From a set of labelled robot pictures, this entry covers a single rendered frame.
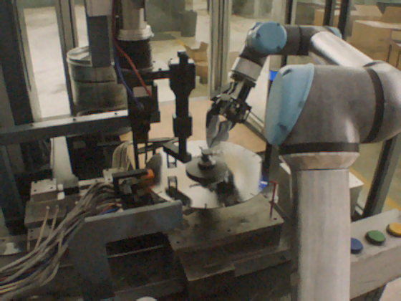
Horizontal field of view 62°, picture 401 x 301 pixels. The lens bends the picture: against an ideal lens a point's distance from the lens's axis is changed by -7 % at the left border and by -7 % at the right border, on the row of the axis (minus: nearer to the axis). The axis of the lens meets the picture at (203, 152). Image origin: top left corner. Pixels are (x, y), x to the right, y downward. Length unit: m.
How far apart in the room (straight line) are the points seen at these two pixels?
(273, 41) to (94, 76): 0.80
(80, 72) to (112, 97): 0.16
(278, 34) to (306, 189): 0.45
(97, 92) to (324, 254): 1.16
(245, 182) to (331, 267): 0.45
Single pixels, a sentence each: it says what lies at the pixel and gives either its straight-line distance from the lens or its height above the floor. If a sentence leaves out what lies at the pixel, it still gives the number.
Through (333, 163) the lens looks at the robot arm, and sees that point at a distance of 0.49.
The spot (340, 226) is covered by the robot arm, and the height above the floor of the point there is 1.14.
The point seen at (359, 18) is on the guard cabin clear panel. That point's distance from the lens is 1.10.
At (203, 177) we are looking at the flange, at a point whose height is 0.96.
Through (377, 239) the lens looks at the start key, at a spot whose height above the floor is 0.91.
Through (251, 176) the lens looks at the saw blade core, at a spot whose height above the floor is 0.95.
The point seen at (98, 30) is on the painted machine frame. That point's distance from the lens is 0.89.
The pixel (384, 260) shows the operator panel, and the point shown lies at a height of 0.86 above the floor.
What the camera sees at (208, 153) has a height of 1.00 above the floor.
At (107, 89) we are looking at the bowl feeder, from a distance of 1.46.
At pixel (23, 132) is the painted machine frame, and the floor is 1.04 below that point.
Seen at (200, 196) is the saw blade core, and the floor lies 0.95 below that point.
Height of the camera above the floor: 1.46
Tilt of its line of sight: 29 degrees down
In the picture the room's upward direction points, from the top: 1 degrees clockwise
